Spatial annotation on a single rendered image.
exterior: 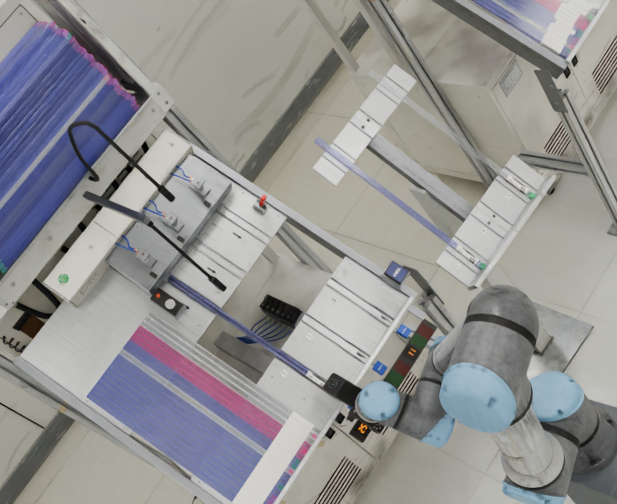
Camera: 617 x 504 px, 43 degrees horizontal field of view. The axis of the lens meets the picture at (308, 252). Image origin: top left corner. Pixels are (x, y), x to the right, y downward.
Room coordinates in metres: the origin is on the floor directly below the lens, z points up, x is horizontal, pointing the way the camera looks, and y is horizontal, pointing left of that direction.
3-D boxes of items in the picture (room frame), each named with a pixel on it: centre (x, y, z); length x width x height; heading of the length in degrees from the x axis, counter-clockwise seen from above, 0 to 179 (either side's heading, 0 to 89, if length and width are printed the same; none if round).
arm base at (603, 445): (0.88, -0.15, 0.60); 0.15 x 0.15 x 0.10
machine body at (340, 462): (1.88, 0.40, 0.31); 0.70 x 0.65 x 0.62; 107
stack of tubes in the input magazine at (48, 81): (1.78, 0.30, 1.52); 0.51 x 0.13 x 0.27; 107
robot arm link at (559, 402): (0.88, -0.14, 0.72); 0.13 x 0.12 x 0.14; 121
